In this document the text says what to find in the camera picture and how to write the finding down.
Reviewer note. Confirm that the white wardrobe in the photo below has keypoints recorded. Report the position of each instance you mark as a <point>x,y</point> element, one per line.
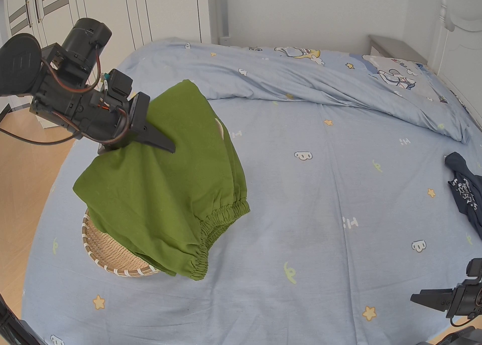
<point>113,1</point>

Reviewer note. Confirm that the bed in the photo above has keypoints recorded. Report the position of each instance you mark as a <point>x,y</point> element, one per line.
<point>320,223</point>

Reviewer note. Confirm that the grey bedside table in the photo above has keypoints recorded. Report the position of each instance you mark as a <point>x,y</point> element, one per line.
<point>395,46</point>

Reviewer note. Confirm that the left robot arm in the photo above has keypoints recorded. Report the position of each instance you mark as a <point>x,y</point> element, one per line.
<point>19,65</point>

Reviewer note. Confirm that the dark blue printed T-shirt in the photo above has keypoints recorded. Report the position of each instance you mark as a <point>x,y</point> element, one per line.
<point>469,193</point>

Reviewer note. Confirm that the pale printed pillow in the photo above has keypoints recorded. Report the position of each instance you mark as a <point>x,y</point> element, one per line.
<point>399,72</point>

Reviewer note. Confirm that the pale blue quilt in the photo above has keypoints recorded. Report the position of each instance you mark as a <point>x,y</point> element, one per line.
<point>301,80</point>

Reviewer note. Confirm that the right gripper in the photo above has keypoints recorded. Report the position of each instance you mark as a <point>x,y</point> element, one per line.
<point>469,298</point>

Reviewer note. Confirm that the round woven basket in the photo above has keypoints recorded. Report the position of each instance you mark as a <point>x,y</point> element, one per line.
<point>109,253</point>

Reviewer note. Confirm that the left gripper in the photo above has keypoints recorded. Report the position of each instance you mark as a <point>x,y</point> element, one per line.
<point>113,121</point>

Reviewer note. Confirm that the green shorts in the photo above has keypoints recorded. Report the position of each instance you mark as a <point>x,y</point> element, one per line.
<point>158,193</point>

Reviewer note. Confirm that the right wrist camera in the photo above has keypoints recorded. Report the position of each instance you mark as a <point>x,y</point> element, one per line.
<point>475,268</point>

